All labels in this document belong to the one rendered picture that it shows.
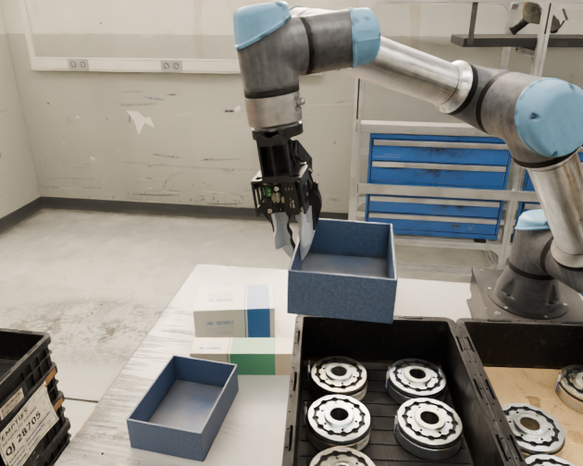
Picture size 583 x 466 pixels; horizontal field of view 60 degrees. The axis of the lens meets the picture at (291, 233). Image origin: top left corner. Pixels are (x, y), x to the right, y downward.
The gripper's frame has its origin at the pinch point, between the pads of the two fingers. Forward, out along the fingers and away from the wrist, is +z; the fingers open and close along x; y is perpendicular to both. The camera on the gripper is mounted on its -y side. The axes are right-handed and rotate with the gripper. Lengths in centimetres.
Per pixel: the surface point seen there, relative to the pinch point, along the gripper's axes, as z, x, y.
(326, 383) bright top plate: 26.3, 1.5, -0.5
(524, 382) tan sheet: 34, 37, -11
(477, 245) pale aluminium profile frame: 91, 54, -194
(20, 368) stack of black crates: 42, -86, -24
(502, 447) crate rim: 23.1, 27.7, 15.9
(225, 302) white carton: 29, -29, -34
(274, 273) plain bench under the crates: 39, -25, -68
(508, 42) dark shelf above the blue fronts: -11, 67, -197
